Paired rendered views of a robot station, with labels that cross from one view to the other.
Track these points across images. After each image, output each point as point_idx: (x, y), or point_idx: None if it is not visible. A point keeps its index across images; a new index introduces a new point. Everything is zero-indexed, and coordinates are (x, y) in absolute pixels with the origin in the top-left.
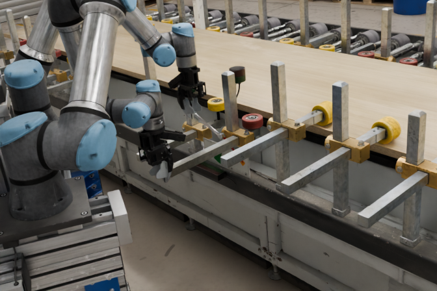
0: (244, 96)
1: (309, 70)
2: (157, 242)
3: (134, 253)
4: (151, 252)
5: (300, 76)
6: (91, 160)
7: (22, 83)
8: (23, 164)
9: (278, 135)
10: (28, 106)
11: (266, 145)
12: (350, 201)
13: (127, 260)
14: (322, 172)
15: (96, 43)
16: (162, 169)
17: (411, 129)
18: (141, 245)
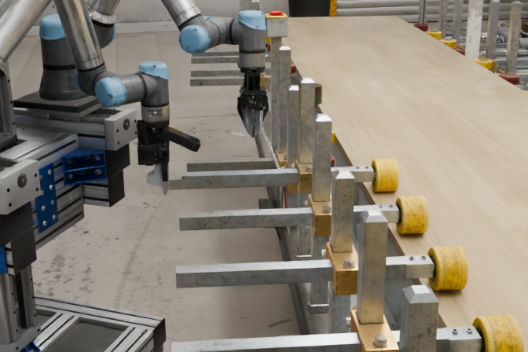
0: (360, 136)
1: (496, 133)
2: (276, 309)
3: (242, 309)
4: (258, 316)
5: (470, 136)
6: None
7: (46, 33)
8: None
9: (277, 174)
10: (49, 60)
11: (254, 181)
12: (387, 314)
13: (228, 312)
14: (247, 224)
15: None
16: (156, 174)
17: (332, 196)
18: (257, 304)
